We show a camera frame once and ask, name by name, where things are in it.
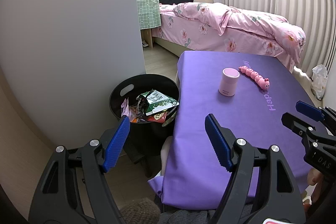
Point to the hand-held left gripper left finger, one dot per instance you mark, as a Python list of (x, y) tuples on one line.
[(116, 142)]

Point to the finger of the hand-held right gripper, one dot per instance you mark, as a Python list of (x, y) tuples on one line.
[(294, 123), (307, 108)]

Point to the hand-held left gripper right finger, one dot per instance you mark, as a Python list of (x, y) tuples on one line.
[(219, 145)]

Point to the pink clear plastic packet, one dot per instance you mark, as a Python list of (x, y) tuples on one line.
[(125, 107)]

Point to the black snack wrapper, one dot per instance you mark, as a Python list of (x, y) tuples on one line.
[(140, 106)]

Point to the red yellow snack wrapper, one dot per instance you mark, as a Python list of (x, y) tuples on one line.
[(157, 117)]

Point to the green white snack packet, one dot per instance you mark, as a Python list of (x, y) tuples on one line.
[(157, 102)]

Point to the black trash bin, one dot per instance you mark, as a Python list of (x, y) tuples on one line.
[(147, 81)]

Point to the person's right hand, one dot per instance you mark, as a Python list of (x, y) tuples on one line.
[(313, 176)]

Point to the white plastic bag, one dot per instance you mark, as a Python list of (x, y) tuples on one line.
[(319, 79)]

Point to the cream cushion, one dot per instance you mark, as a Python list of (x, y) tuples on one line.
[(302, 77)]

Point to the purple tablecloth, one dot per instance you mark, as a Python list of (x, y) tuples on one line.
[(199, 108)]

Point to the white table leg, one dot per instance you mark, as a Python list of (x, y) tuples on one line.
[(166, 155)]

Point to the pink caterpillar toy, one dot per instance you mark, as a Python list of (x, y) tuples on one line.
[(256, 77)]

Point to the pink cylindrical cup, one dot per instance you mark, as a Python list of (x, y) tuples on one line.
[(228, 85)]

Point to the grey knit clothing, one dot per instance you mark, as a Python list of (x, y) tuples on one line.
[(139, 211)]

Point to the wooden bedside table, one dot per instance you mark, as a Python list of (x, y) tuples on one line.
[(149, 37)]

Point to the pink floral duvet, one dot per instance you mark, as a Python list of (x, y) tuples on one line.
[(236, 19)]

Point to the bed with pink sheet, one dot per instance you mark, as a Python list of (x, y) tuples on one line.
[(183, 32)]

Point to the green checked cloth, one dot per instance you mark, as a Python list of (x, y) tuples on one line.
[(147, 14)]

